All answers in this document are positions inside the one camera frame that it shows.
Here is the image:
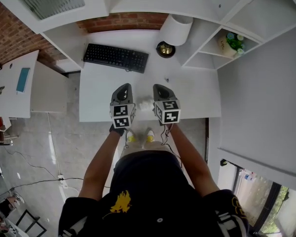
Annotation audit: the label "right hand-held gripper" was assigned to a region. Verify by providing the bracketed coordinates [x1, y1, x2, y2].
[152, 83, 182, 126]

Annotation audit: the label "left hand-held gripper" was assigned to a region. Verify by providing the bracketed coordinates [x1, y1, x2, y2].
[110, 83, 137, 129]

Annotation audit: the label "person's right forearm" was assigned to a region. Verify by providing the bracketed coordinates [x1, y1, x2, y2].
[168, 123, 221, 198]

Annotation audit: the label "person's left forearm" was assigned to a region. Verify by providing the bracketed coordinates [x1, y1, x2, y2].
[78, 130, 125, 202]

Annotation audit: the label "black wrist watch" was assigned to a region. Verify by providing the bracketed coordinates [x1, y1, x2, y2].
[109, 123, 126, 136]

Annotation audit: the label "black keyboard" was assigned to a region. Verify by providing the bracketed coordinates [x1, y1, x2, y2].
[83, 43, 149, 74]

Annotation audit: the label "person's left shoe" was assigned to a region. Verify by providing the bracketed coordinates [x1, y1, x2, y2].
[125, 129, 137, 143]

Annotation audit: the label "person's shoe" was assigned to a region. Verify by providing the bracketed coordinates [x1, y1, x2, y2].
[125, 129, 137, 143]
[146, 128, 156, 143]

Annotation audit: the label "person's right shoe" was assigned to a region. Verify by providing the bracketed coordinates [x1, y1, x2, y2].
[146, 128, 156, 143]

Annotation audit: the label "person's beige trousers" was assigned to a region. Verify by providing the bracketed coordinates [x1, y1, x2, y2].
[120, 140, 169, 156]

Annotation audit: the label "white table lamp brass base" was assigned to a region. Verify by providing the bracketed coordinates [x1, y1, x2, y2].
[155, 13, 194, 59]

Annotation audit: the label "potted plant in white pot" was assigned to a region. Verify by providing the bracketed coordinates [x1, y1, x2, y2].
[217, 32, 246, 58]

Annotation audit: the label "person's black t-shirt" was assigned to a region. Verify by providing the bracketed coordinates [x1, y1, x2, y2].
[58, 150, 250, 237]

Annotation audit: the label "teal notebook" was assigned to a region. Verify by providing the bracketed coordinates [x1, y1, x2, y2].
[15, 67, 31, 94]

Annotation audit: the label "white power strip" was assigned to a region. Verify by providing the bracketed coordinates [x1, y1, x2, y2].
[57, 174, 69, 189]

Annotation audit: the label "white side table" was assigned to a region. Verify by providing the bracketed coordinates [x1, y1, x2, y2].
[0, 49, 70, 119]

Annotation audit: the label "white plastic bottle blue cap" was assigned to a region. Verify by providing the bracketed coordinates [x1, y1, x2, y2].
[238, 170, 258, 183]

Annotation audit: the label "low white book rack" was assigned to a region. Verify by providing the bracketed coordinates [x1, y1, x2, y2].
[0, 116, 16, 147]

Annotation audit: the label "left hand-held gripper cable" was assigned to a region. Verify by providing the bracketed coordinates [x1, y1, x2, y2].
[124, 129, 131, 151]

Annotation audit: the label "hand-held gripper cable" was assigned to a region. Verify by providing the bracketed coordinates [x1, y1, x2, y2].
[160, 124, 184, 168]
[124, 129, 131, 151]

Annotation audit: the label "right hand-held gripper cable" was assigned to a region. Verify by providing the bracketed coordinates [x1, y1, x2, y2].
[160, 124, 184, 168]

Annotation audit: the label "black floor cable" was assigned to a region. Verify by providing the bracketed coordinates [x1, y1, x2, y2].
[4, 144, 85, 190]

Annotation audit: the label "black window frame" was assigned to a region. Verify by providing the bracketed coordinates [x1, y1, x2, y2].
[231, 161, 296, 237]

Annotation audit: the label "black metal frame stand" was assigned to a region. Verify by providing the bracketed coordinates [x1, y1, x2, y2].
[14, 208, 48, 235]

